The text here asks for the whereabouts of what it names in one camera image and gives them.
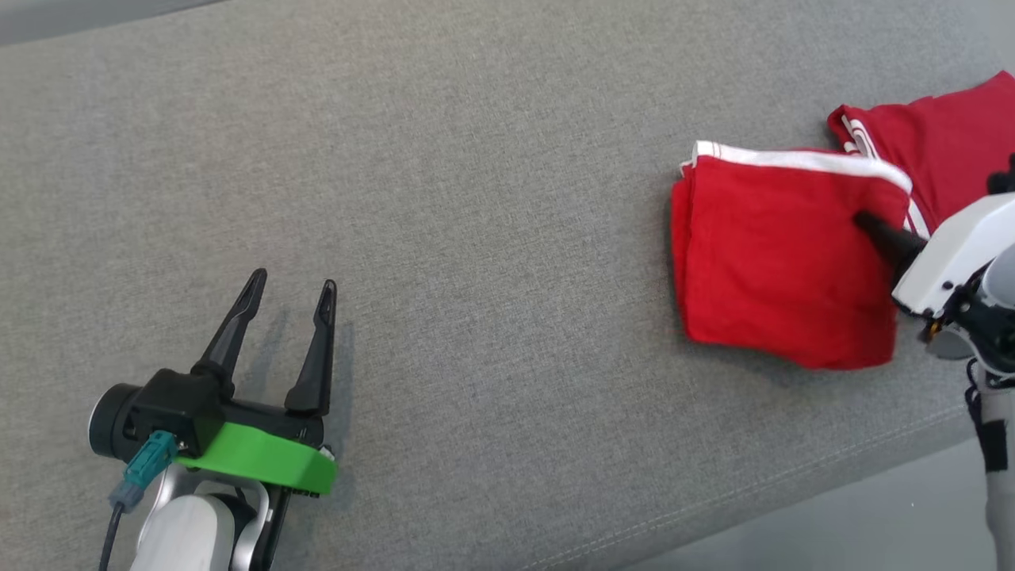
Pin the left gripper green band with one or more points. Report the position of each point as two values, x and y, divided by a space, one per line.
262 456

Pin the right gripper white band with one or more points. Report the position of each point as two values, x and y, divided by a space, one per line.
951 254

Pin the red jersey with white hem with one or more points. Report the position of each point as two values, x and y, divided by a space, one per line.
777 262

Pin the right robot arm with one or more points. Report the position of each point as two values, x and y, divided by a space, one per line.
1003 515

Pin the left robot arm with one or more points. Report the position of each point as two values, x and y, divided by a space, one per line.
186 531

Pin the red garment with white stripes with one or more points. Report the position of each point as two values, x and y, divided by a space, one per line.
951 143

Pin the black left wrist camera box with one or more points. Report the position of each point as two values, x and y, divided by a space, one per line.
174 400

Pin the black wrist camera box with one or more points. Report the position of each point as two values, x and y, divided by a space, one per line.
1003 178
174 400

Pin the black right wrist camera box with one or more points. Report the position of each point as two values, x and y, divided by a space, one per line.
1003 178

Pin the teal left camera connector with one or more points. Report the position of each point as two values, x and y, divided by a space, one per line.
151 460

